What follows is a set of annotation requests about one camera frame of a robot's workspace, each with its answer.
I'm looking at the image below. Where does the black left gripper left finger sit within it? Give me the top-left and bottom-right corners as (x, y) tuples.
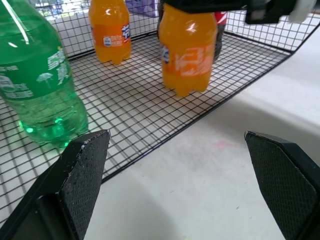
(0, 129), (111, 240)

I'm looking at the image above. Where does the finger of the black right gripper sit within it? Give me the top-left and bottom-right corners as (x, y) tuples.
(163, 0), (249, 14)

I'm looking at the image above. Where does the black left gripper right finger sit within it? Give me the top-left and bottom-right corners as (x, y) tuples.
(244, 130), (320, 240)

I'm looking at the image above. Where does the orange soda bottle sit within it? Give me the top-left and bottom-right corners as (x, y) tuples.
(88, 0), (133, 67)
(157, 3), (219, 98)

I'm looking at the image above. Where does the purple patterned package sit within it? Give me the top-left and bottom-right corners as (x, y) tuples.
(124, 0), (161, 18)

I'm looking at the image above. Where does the green soda bottle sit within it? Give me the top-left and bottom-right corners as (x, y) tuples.
(0, 0), (90, 149)

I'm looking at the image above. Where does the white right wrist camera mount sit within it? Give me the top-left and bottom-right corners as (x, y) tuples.
(287, 0), (318, 24)

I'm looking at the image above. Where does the black wire mesh basket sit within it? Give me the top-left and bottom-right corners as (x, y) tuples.
(0, 0), (320, 224)

